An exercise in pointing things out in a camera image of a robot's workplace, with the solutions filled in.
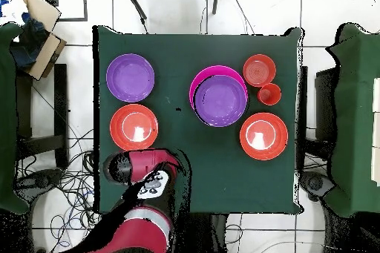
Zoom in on stack of white boxes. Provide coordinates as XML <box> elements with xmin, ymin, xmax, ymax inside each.
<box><xmin>372</xmin><ymin>77</ymin><xmax>380</xmax><ymax>187</ymax></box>

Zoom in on green covered side table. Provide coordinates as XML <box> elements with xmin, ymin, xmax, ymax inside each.
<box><xmin>0</xmin><ymin>22</ymin><xmax>30</xmax><ymax>214</ymax></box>
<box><xmin>323</xmin><ymin>23</ymin><xmax>380</xmax><ymax>218</ymax></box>

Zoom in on tangle of black cables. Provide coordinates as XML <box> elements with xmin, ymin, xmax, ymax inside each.
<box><xmin>17</xmin><ymin>128</ymin><xmax>244</xmax><ymax>253</ymax></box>

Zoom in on black bench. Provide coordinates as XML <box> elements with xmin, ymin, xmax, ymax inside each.
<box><xmin>16</xmin><ymin>63</ymin><xmax>70</xmax><ymax>171</ymax></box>

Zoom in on dark green tablecloth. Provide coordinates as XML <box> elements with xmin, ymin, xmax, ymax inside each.
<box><xmin>93</xmin><ymin>24</ymin><xmax>304</xmax><ymax>214</ymax></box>

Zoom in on orange cup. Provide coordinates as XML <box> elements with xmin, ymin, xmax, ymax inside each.
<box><xmin>257</xmin><ymin>82</ymin><xmax>282</xmax><ymax>106</ymax></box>

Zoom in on black side stand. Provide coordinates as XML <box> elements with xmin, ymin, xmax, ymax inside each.
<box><xmin>314</xmin><ymin>67</ymin><xmax>338</xmax><ymax>141</ymax></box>

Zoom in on purple bowl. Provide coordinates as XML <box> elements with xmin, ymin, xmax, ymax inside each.
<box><xmin>105</xmin><ymin>53</ymin><xmax>156</xmax><ymax>103</ymax></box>
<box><xmin>194</xmin><ymin>74</ymin><xmax>249</xmax><ymax>128</ymax></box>

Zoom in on cardboard box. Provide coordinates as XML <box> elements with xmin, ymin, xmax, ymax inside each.
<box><xmin>8</xmin><ymin>0</ymin><xmax>68</xmax><ymax>81</ymax></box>

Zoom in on large orange bowl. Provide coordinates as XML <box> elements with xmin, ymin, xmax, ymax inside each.
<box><xmin>109</xmin><ymin>103</ymin><xmax>160</xmax><ymax>152</ymax></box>
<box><xmin>239</xmin><ymin>112</ymin><xmax>289</xmax><ymax>161</ymax></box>

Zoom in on small orange bowl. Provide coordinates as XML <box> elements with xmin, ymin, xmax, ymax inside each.
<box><xmin>242</xmin><ymin>53</ymin><xmax>277</xmax><ymax>88</ymax></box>

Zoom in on dark floor frame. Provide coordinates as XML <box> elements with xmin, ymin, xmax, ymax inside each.
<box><xmin>44</xmin><ymin>0</ymin><xmax>88</xmax><ymax>22</ymax></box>

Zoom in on black pedestal leg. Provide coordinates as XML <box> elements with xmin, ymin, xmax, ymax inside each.
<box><xmin>14</xmin><ymin>168</ymin><xmax>65</xmax><ymax>197</ymax></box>
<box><xmin>299</xmin><ymin>171</ymin><xmax>335</xmax><ymax>202</ymax></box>

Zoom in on large pink bowl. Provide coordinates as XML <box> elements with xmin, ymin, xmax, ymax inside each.
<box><xmin>189</xmin><ymin>65</ymin><xmax>249</xmax><ymax>108</ymax></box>

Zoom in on dark blue cloth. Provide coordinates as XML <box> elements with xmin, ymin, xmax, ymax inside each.
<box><xmin>10</xmin><ymin>12</ymin><xmax>50</xmax><ymax>70</ymax></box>

